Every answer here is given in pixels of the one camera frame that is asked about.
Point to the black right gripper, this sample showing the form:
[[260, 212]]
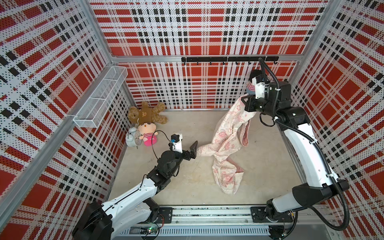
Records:
[[249, 105]]

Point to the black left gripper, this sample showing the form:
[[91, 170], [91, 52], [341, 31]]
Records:
[[192, 154]]

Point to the cream pink printed jacket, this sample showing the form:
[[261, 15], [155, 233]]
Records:
[[230, 135]]

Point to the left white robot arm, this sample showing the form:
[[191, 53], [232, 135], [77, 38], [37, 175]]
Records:
[[107, 220]]

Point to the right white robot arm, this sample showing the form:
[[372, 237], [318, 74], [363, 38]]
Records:
[[322, 183]]

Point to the blue striped hanging doll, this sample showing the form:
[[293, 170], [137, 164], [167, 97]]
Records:
[[250, 87]]

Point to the pink plush doll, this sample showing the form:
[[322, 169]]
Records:
[[148, 133]]

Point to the brown teddy bear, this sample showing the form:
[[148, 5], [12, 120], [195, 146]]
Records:
[[147, 114]]

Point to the pale blue alarm clock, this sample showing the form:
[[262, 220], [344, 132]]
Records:
[[133, 138]]

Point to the green circuit board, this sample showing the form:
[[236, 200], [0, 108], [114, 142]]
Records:
[[149, 231]]

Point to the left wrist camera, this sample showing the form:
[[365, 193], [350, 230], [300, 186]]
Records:
[[176, 143]]

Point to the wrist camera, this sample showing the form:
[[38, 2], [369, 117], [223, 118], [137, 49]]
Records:
[[260, 87], [176, 143]]

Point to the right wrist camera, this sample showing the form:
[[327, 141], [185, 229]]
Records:
[[260, 87]]

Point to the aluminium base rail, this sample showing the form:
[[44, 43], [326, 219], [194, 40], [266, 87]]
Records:
[[223, 221]]

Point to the black hook rail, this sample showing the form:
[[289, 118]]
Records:
[[227, 59]]

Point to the white wire mesh basket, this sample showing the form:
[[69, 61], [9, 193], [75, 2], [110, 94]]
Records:
[[96, 106]]

